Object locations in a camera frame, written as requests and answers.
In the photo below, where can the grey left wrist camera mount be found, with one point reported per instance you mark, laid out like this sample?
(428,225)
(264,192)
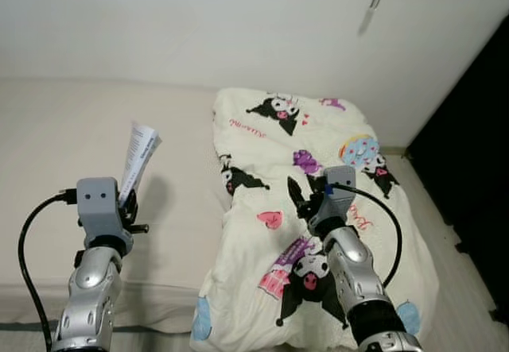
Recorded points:
(99,205)

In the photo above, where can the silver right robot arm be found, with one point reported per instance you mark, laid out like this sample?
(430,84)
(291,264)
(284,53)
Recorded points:
(362,280)

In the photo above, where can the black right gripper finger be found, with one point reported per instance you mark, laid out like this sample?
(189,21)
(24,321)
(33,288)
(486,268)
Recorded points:
(298,195)

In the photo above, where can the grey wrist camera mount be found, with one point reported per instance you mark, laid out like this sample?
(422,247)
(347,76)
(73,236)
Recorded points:
(99,205)
(334,201)

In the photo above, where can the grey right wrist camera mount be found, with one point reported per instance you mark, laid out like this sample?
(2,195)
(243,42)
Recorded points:
(334,201)

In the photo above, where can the beige sheeted mattress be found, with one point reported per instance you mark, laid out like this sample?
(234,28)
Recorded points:
(56,145)

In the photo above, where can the beige skirting board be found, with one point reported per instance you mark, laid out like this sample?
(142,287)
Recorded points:
(395,151)

